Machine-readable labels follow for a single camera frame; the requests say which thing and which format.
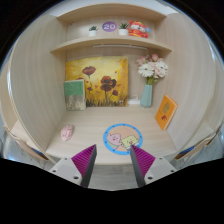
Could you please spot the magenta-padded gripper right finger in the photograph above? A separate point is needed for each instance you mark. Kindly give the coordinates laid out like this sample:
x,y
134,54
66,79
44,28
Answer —
x,y
154,168

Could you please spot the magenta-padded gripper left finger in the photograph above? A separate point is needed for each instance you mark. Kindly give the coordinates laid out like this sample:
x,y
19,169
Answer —
x,y
74,168

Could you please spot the pink computer mouse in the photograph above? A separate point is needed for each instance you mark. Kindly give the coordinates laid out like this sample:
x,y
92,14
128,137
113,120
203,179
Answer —
x,y
67,132

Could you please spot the round cartoon-print mouse pad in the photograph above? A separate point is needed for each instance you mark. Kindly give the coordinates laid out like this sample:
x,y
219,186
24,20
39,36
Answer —
x,y
121,133

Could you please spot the orange book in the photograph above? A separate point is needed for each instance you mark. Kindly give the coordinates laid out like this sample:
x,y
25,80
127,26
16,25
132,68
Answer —
x,y
165,111

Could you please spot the white power strip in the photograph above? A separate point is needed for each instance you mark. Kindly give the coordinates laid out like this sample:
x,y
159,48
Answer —
x,y
134,101

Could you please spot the pale teal vase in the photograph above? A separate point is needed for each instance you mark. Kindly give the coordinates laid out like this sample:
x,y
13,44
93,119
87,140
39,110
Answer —
x,y
146,96

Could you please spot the green-covered book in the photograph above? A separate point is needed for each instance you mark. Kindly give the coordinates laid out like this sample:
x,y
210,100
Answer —
x,y
74,88

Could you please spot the pink and white flower bouquet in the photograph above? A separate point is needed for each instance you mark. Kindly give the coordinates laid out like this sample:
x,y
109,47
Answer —
x,y
151,68

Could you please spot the yellow poppy flower painting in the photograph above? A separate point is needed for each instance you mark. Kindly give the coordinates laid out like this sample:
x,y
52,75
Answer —
x,y
100,70

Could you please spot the wooden shelf board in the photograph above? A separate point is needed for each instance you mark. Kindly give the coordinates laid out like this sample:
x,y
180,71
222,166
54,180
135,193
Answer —
x,y
110,41

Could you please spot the red toy figure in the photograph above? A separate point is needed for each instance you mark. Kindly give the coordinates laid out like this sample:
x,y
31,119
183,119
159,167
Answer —
x,y
138,29

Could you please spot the purple round sign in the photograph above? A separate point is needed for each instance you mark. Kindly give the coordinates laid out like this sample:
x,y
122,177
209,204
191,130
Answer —
x,y
109,26

